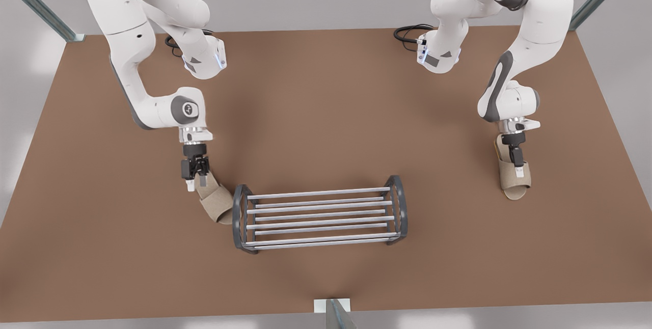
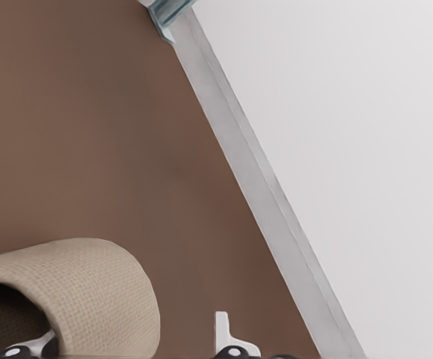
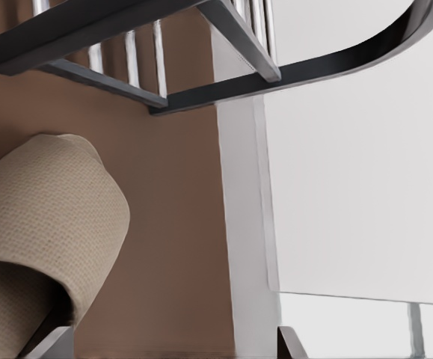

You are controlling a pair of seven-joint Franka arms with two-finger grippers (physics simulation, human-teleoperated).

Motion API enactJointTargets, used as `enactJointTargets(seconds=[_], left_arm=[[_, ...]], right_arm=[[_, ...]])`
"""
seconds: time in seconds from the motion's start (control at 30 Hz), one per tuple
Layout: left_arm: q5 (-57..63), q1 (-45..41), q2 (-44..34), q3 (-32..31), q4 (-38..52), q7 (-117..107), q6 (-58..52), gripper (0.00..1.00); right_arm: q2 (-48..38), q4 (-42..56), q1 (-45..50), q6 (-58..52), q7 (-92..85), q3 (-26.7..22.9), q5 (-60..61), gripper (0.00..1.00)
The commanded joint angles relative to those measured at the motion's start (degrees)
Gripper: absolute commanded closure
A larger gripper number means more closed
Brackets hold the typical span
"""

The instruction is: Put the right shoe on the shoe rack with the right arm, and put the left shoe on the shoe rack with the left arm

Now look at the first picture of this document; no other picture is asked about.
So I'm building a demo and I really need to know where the beige slipper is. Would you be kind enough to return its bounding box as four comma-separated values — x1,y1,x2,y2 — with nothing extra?
194,170,235,226
496,134,532,201

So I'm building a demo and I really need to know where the grey metal shoe rack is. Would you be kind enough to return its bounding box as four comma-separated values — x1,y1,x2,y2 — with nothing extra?
232,175,408,254

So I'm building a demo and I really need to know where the black cable loop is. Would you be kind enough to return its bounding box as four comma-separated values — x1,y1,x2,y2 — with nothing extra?
165,29,214,58
393,24,435,52

